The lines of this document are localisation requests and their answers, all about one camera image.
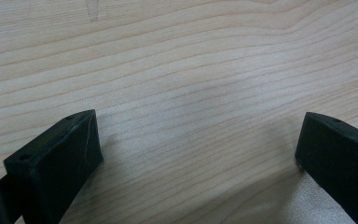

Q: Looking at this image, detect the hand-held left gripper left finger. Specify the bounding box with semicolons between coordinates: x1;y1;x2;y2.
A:
3;108;104;224

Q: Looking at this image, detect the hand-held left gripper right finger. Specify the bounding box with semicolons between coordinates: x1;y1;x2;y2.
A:
294;111;358;224

